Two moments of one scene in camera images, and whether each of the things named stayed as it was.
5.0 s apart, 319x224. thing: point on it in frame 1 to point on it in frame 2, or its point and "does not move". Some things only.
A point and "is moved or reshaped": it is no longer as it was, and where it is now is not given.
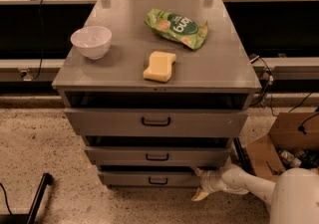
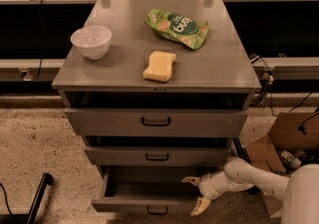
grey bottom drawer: x=151 y=179 is moved or reshaped
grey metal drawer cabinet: x=156 y=87 does not move
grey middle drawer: x=158 y=156 does not move
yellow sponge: x=160 y=66 does not move
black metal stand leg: x=30 y=217 does not move
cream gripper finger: x=197 y=170 to x=192 y=179
